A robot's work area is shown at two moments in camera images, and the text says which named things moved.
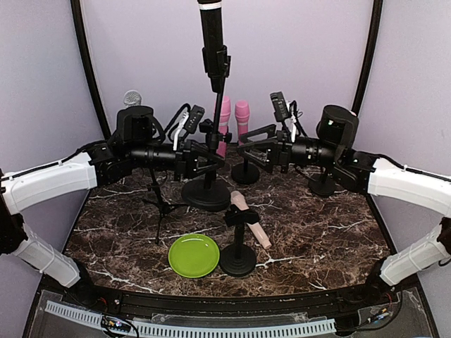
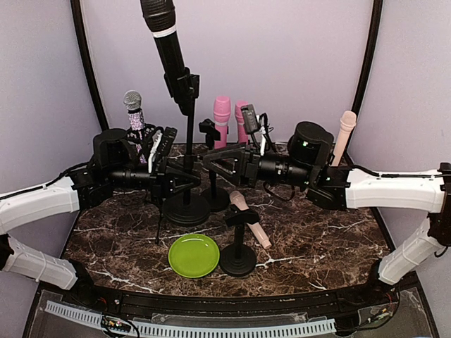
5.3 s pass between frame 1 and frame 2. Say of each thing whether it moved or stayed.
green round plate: stayed
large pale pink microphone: stayed
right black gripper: moved
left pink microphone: stayed
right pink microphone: stayed
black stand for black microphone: moved
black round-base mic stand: stayed
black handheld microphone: moved
